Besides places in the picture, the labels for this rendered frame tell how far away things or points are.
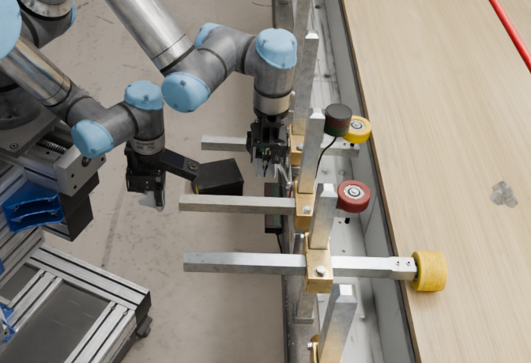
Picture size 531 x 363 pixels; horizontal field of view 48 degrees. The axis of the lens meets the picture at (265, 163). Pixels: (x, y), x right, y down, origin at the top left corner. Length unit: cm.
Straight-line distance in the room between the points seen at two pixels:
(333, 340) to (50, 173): 74
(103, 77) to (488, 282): 246
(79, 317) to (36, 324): 13
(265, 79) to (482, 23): 126
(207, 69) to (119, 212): 161
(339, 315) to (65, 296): 131
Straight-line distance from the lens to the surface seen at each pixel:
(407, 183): 150
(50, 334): 204
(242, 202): 143
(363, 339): 153
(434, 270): 124
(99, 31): 373
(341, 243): 169
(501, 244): 144
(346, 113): 131
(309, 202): 143
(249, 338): 221
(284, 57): 108
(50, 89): 122
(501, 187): 157
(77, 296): 210
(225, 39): 112
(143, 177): 135
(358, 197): 142
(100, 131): 118
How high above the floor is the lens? 191
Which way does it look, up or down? 43 degrees down
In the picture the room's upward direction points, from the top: 5 degrees clockwise
